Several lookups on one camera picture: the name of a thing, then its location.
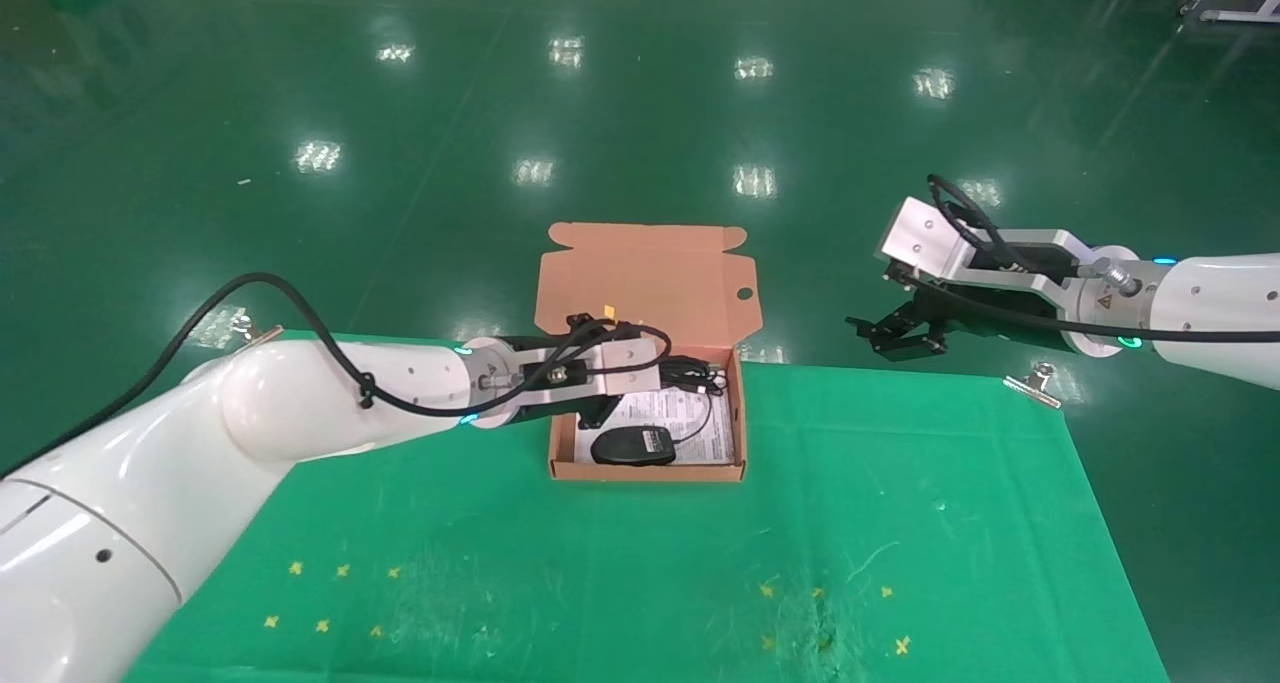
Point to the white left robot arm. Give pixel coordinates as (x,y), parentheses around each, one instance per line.
(150,463)

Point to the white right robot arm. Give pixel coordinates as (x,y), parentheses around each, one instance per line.
(1220,303)

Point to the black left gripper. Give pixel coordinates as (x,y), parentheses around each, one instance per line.
(560,408)

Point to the metal cloth clip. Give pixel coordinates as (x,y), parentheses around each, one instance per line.
(258,331)
(1035,385)

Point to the green table cloth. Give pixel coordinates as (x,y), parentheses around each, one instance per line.
(700,563)

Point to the white printed paper sheet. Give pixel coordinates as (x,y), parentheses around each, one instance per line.
(705,443)

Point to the brown cardboard box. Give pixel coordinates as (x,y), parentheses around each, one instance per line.
(650,283)

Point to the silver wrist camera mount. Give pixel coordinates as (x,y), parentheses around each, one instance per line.
(630,358)
(925,233)

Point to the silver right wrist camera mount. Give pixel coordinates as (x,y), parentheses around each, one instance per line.
(925,233)

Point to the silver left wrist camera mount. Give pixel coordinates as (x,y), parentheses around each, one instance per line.
(630,358)

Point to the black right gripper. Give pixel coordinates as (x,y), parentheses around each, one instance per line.
(950,313)

